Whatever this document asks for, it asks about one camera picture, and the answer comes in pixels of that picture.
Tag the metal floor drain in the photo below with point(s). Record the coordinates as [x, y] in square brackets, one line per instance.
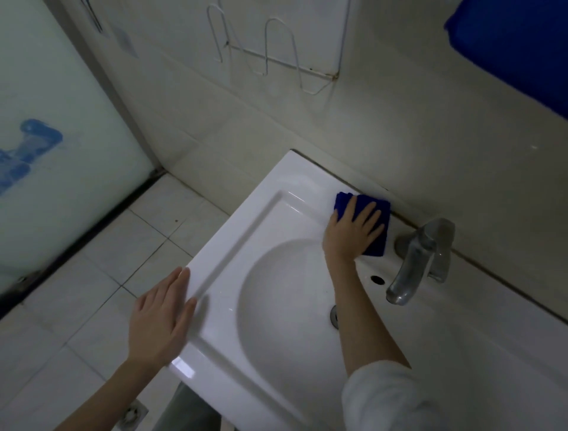
[134, 414]

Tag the person's left hand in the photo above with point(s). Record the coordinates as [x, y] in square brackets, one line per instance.
[159, 324]

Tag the person's right hand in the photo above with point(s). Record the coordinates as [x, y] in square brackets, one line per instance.
[348, 237]

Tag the frosted glass partition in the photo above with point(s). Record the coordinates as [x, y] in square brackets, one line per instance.
[66, 89]

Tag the thin metal wall hook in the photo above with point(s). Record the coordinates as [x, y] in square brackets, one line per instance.
[93, 15]

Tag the small blue cleaning cloth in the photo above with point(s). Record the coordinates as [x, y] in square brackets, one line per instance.
[342, 202]

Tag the metal sink drain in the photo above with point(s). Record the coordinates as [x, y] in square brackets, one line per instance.
[333, 316]

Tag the large blue towel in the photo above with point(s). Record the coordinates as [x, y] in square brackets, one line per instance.
[519, 44]

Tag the grey trousers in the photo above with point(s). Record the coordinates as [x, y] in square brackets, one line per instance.
[186, 413]

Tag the person's right forearm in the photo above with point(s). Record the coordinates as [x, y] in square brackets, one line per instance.
[361, 319]

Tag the chrome faucet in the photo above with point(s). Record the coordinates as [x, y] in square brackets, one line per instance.
[417, 262]

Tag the person's left forearm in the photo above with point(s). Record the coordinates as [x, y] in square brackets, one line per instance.
[111, 399]

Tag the white ceramic sink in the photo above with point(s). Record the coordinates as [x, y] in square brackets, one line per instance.
[275, 275]

